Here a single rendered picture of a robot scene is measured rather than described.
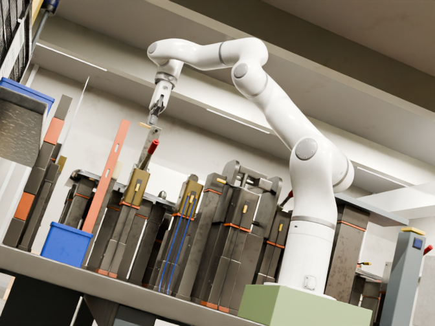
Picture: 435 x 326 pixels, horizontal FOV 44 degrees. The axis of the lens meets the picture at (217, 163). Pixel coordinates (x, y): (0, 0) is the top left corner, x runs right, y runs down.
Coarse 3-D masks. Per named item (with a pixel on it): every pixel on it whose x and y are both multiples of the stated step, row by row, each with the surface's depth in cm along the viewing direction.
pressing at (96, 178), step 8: (72, 176) 192; (80, 176) 189; (88, 176) 178; (96, 176) 179; (96, 184) 196; (120, 184) 181; (152, 200) 193; (160, 200) 185; (168, 208) 201; (360, 272) 208; (368, 272) 209; (368, 280) 228; (376, 280) 220
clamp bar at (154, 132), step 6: (150, 132) 180; (156, 132) 179; (150, 138) 180; (156, 138) 181; (144, 144) 180; (150, 144) 180; (144, 150) 180; (144, 156) 180; (138, 162) 179; (138, 168) 179; (144, 168) 180
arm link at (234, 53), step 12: (228, 48) 184; (240, 48) 180; (252, 48) 177; (264, 48) 178; (228, 60) 185; (240, 60) 171; (252, 60) 167; (264, 60) 175; (240, 72) 165; (252, 72) 165; (264, 72) 169; (240, 84) 166; (252, 84) 166; (264, 84) 168; (252, 96) 170
